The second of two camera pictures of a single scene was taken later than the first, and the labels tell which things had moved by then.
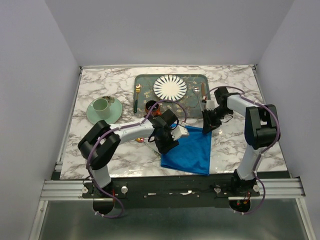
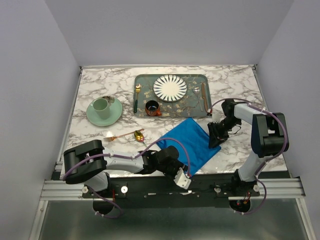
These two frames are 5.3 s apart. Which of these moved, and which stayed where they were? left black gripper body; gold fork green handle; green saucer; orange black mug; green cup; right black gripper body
Moved: left black gripper body; right black gripper body
Stayed: green saucer; gold fork green handle; orange black mug; green cup
